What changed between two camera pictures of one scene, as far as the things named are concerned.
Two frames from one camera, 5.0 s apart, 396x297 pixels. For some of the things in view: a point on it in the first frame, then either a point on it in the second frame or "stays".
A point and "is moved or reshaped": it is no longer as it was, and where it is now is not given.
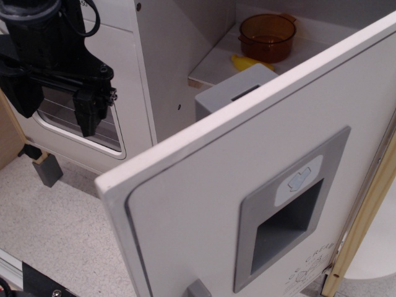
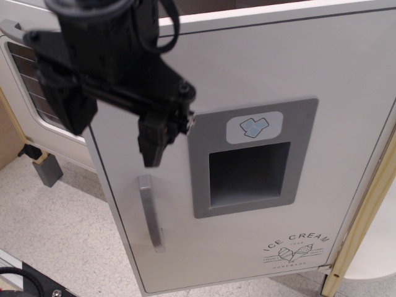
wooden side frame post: [336, 276] stays
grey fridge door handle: [197, 289] to [145, 187]
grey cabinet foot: [49, 170] stays
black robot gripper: [44, 41] to [111, 49]
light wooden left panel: [12, 138] stays
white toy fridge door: [259, 200] is moved or reshaped
